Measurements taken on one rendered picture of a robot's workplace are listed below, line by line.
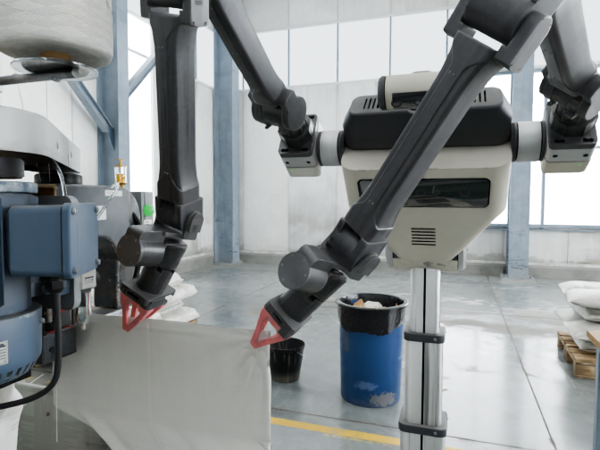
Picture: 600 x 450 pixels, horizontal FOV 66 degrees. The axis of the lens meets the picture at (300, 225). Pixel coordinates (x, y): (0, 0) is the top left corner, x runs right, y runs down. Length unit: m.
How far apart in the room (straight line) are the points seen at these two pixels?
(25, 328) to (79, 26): 0.42
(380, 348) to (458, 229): 1.91
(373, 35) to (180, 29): 8.69
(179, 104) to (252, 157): 8.87
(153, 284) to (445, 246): 0.72
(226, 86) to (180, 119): 9.08
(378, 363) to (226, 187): 7.07
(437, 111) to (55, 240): 0.50
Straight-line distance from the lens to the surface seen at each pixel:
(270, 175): 9.48
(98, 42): 0.79
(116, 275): 1.10
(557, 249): 8.92
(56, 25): 0.77
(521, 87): 8.54
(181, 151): 0.83
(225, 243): 9.66
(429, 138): 0.66
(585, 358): 4.16
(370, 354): 3.02
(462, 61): 0.65
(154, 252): 0.85
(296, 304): 0.76
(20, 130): 0.65
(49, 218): 0.62
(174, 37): 0.78
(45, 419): 1.71
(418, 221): 1.17
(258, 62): 0.95
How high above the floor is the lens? 1.31
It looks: 3 degrees down
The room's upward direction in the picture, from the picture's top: straight up
